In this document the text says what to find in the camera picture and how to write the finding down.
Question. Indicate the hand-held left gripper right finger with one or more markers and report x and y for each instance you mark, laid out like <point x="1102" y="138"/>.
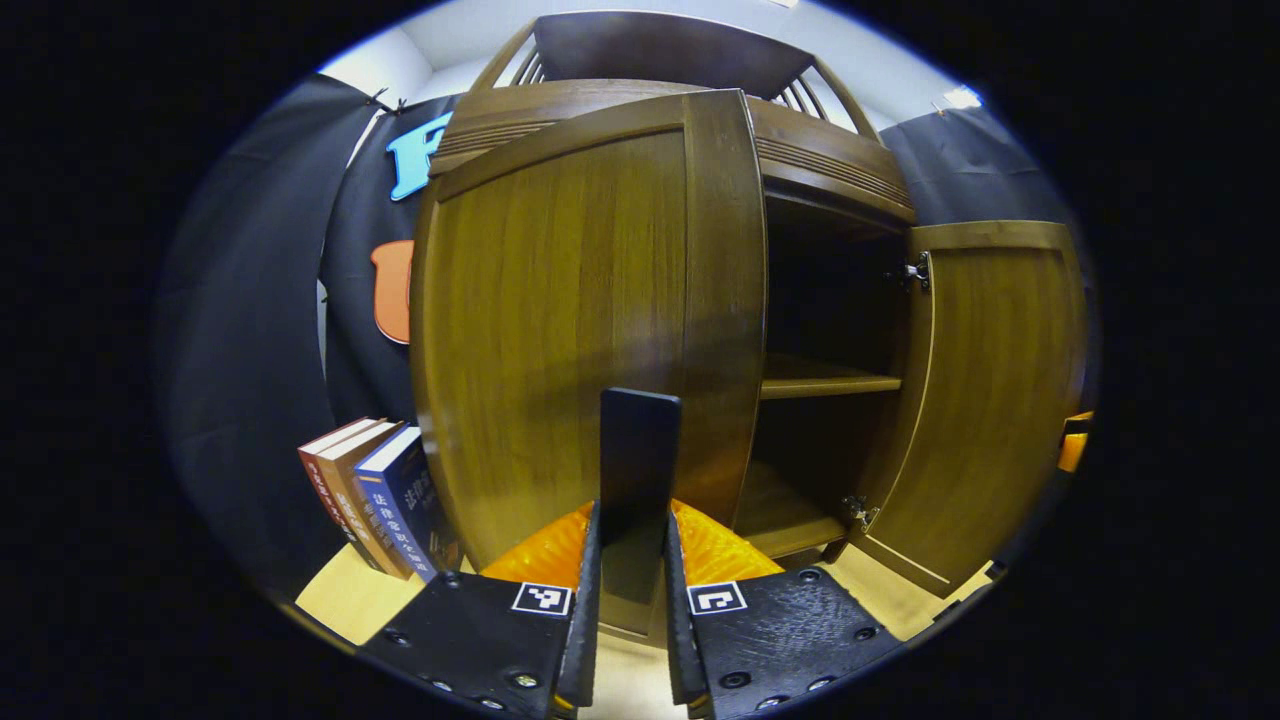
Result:
<point x="682" y="640"/>

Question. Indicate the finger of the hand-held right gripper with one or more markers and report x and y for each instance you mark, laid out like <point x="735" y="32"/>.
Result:
<point x="1073" y="445"/>

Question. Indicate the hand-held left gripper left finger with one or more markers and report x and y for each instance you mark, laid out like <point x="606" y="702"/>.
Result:
<point x="583" y="650"/>

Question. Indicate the wooden shoe cabinet door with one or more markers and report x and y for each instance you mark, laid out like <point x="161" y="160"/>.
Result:
<point x="550" y="330"/>
<point x="990" y="400"/>

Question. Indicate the wooden double-door shoe cabinet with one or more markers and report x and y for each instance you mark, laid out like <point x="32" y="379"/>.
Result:
<point x="660" y="45"/>

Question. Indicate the metal door hinge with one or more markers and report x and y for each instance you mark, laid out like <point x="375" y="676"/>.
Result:
<point x="917" y="272"/>
<point x="858" y="514"/>

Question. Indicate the wooden cabinet drawer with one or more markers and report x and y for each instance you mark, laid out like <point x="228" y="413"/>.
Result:
<point x="830" y="160"/>

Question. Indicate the blue book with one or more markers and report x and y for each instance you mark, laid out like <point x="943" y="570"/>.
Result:
<point x="410" y="505"/>

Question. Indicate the brown book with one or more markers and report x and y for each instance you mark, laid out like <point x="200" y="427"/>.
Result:
<point x="358" y="490"/>

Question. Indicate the small ceiling light panel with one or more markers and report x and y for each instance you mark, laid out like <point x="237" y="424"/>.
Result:
<point x="962" y="97"/>

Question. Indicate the black backdrop cloth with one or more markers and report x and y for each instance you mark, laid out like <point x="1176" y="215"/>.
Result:
<point x="250" y="350"/>

